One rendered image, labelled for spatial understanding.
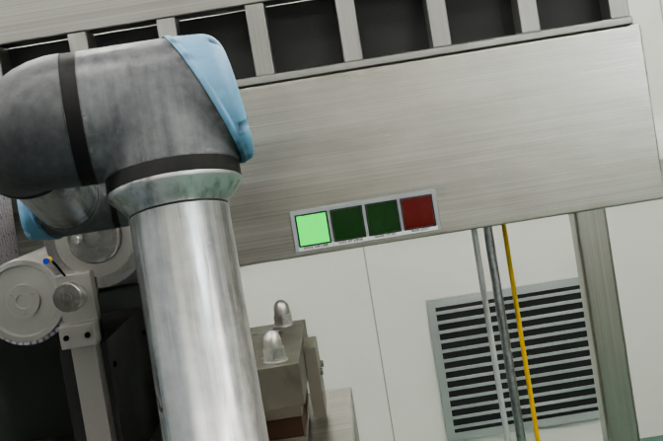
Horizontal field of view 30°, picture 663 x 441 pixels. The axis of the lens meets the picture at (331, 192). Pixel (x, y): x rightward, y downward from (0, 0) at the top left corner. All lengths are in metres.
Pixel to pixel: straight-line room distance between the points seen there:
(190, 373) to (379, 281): 3.48
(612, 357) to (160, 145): 1.47
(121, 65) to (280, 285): 3.45
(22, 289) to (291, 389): 0.41
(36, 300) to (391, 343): 2.79
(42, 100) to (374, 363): 3.55
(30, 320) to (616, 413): 1.10
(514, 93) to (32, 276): 0.85
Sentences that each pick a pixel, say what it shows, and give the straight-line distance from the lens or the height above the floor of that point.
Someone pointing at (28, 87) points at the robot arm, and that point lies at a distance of 1.05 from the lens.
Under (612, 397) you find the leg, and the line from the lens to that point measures 2.37.
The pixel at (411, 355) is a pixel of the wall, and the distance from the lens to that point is 4.51.
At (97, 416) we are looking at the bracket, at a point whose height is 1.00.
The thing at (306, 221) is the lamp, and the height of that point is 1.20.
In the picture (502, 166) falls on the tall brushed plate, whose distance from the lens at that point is 2.12.
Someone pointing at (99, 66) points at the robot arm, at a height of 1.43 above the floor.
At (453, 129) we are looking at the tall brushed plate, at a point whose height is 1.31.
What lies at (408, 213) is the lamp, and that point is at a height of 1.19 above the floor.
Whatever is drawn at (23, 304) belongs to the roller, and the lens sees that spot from 1.84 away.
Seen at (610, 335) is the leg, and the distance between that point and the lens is 2.34.
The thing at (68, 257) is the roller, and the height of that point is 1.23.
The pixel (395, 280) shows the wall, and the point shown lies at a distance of 4.47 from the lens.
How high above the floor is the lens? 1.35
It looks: 3 degrees down
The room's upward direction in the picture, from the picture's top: 9 degrees counter-clockwise
